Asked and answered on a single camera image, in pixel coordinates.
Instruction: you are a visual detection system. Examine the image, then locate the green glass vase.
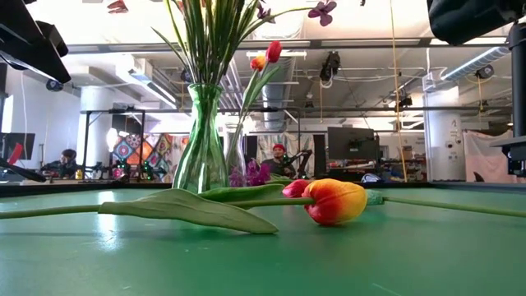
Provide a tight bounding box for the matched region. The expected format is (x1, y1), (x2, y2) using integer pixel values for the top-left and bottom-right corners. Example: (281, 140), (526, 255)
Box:
(171, 83), (229, 195)

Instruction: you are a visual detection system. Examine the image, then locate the yellow orange tulip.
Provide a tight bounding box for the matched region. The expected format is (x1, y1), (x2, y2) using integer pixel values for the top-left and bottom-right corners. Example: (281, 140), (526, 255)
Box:
(229, 54), (268, 182)
(0, 178), (369, 235)

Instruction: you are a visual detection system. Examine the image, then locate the purple artificial flower bunch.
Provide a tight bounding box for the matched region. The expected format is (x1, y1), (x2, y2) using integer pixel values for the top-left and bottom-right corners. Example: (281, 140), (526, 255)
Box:
(205, 0), (339, 190)
(228, 159), (297, 188)

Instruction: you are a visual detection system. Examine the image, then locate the clear glass vase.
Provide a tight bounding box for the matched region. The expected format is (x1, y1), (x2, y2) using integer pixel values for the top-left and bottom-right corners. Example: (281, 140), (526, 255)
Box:
(224, 123), (250, 188)

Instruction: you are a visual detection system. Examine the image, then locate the black computer monitor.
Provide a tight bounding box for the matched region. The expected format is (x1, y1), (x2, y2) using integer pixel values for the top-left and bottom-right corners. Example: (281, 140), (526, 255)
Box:
(327, 126), (380, 162)
(0, 132), (37, 161)

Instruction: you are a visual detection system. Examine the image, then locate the white round column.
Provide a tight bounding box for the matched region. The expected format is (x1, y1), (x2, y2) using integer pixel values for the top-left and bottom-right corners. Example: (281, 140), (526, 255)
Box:
(422, 86), (468, 182)
(77, 85), (116, 168)

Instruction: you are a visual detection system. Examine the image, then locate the person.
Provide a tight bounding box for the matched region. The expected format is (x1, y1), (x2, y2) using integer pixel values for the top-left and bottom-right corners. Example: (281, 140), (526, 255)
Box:
(261, 142), (297, 178)
(40, 148), (79, 178)

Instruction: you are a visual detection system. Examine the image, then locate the colourful patterned quilt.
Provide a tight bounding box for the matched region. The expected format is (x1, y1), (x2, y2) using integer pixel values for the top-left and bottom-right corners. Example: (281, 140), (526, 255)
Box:
(111, 133), (184, 182)

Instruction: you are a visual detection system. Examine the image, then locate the green table mat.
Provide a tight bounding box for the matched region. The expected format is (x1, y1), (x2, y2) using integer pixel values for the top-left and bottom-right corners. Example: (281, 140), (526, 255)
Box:
(0, 187), (526, 296)

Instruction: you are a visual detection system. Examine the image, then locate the pale pink cloth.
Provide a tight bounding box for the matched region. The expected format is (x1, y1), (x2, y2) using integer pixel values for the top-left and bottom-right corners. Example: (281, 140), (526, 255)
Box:
(463, 130), (514, 184)

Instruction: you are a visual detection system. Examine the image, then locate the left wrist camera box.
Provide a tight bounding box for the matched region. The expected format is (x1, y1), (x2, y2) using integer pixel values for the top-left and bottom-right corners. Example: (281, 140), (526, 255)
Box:
(35, 20), (70, 58)

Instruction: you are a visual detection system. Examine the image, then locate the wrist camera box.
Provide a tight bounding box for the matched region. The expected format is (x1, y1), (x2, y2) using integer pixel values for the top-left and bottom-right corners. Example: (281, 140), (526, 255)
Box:
(426, 0), (526, 46)
(35, 20), (70, 58)

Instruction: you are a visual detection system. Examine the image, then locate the silver ventilation duct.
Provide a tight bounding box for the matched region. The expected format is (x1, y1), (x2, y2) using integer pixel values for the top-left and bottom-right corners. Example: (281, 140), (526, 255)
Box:
(261, 56), (298, 131)

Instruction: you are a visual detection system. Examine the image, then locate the black metal rack frame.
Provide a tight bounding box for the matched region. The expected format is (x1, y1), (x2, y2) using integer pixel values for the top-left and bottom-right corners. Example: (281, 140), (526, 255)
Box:
(80, 106), (303, 182)

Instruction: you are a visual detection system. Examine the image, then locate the yellow hanging cord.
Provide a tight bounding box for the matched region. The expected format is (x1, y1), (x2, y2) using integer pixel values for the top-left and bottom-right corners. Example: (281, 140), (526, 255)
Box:
(388, 0), (408, 183)

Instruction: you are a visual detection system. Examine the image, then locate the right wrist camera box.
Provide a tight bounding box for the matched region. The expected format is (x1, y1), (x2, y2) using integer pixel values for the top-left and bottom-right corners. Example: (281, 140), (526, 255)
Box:
(426, 0), (526, 46)

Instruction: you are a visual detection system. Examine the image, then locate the white flexible duct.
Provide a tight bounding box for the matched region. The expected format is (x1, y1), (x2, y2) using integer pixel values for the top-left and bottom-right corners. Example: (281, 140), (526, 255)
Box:
(440, 46), (513, 82)

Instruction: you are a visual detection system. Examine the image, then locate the black vertical post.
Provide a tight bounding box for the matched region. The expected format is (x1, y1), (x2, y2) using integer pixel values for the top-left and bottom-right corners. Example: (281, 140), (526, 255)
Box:
(507, 20), (526, 139)

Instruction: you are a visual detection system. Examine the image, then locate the black metal bracket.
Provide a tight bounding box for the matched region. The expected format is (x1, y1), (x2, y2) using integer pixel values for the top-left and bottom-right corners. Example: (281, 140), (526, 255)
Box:
(490, 136), (526, 178)

